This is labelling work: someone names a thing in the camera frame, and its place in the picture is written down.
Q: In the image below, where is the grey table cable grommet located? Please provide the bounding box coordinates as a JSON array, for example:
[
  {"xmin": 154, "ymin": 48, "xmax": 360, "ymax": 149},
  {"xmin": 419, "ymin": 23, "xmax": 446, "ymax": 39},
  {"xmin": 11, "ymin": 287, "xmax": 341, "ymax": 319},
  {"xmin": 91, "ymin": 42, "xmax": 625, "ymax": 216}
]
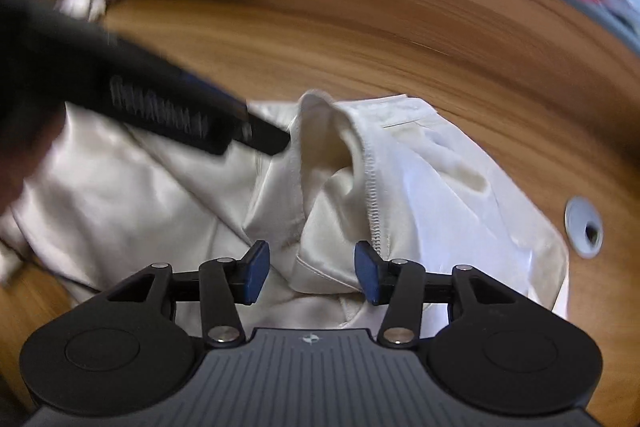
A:
[{"xmin": 564, "ymin": 196, "xmax": 604, "ymax": 259}]

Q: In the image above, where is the cream satin shirt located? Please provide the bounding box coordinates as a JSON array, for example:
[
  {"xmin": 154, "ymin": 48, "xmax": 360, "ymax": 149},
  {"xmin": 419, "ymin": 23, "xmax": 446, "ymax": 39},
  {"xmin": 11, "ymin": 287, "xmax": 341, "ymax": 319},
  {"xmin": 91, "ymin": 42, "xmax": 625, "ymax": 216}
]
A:
[{"xmin": 1, "ymin": 91, "xmax": 568, "ymax": 331}]

